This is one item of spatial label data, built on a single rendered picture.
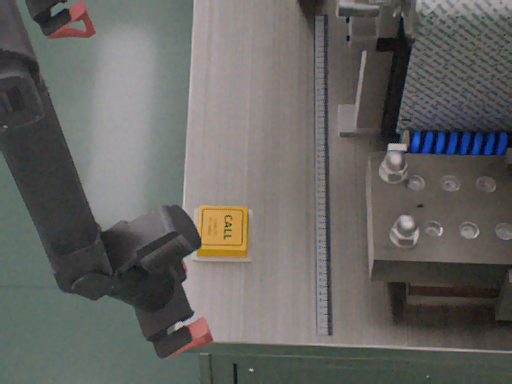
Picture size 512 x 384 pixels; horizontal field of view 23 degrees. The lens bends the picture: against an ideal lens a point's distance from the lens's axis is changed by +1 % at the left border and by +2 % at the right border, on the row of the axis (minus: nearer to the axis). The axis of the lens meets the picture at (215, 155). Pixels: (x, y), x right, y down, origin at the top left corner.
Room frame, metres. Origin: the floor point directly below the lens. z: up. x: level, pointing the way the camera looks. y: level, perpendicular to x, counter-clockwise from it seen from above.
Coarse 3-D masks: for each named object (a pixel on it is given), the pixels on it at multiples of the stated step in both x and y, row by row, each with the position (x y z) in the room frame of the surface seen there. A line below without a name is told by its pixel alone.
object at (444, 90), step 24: (408, 72) 0.93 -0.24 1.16; (432, 72) 0.92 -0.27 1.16; (456, 72) 0.92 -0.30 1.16; (480, 72) 0.92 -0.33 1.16; (504, 72) 0.92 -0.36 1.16; (408, 96) 0.93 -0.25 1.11; (432, 96) 0.92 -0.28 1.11; (456, 96) 0.92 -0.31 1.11; (480, 96) 0.92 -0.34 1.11; (504, 96) 0.92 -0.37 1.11; (432, 120) 0.92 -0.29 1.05; (456, 120) 0.92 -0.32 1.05; (480, 120) 0.92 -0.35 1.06; (504, 120) 0.92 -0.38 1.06
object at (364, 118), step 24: (360, 0) 1.02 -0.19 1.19; (360, 24) 1.02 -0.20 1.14; (384, 24) 1.00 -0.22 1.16; (360, 48) 1.00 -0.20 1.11; (384, 48) 1.00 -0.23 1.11; (360, 72) 1.03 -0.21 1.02; (384, 72) 1.01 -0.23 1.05; (360, 96) 1.01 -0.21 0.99; (384, 96) 1.01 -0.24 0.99; (360, 120) 1.01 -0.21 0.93
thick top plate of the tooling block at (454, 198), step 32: (416, 160) 0.88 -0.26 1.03; (448, 160) 0.88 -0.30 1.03; (480, 160) 0.87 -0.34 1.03; (384, 192) 0.83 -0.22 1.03; (416, 192) 0.83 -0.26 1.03; (448, 192) 0.83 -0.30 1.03; (480, 192) 0.83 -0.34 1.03; (384, 224) 0.78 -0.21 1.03; (448, 224) 0.78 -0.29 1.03; (480, 224) 0.78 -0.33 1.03; (384, 256) 0.74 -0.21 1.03; (416, 256) 0.74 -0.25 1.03; (448, 256) 0.73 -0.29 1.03; (480, 256) 0.73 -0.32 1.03
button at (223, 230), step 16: (208, 208) 0.88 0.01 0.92; (224, 208) 0.88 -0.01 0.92; (240, 208) 0.87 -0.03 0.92; (208, 224) 0.85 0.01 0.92; (224, 224) 0.85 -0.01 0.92; (240, 224) 0.85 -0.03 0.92; (208, 240) 0.83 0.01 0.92; (224, 240) 0.82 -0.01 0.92; (240, 240) 0.82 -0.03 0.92; (208, 256) 0.81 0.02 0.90; (224, 256) 0.81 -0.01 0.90; (240, 256) 0.81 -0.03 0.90
